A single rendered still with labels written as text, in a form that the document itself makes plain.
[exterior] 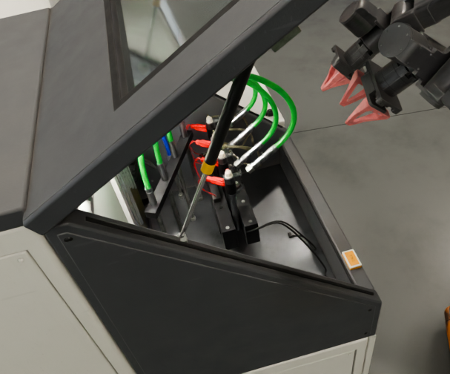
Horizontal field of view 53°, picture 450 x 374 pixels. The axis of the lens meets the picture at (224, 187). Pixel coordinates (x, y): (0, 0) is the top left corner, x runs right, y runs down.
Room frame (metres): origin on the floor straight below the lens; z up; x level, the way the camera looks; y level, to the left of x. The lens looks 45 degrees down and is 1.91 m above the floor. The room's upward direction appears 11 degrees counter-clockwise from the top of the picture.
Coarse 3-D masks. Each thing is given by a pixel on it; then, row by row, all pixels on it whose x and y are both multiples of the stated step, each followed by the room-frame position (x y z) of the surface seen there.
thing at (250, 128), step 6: (258, 84) 0.99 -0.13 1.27; (264, 102) 0.99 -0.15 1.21; (264, 108) 0.99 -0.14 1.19; (264, 114) 0.99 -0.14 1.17; (258, 120) 0.99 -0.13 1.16; (252, 126) 0.99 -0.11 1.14; (246, 132) 0.99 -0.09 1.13; (168, 138) 0.97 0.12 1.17; (234, 138) 0.99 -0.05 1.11; (240, 138) 0.98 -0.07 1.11; (168, 144) 0.97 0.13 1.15; (174, 144) 0.97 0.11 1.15; (228, 144) 0.99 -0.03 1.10; (234, 144) 0.98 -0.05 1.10; (174, 150) 0.97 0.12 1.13; (174, 156) 0.97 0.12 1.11
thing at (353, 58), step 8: (360, 40) 0.95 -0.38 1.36; (336, 48) 0.97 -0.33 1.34; (352, 48) 0.95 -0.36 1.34; (360, 48) 0.93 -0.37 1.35; (336, 56) 0.94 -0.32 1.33; (344, 56) 0.95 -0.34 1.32; (352, 56) 0.94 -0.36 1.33; (360, 56) 0.93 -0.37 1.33; (368, 56) 0.92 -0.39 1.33; (344, 64) 0.93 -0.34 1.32; (352, 64) 0.93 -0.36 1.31; (360, 64) 0.93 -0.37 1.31; (352, 72) 0.93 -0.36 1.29
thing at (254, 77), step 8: (256, 80) 0.83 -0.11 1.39; (264, 80) 0.83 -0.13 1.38; (272, 88) 0.83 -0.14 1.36; (280, 88) 0.83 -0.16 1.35; (288, 96) 0.83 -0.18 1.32; (288, 104) 0.83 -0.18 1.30; (296, 112) 0.83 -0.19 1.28; (296, 120) 0.83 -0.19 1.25; (288, 128) 0.84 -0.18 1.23; (288, 136) 0.83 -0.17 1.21; (280, 144) 0.83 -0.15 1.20; (144, 160) 0.81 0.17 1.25; (144, 168) 0.80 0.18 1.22; (144, 176) 0.80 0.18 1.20; (144, 184) 0.80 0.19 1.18
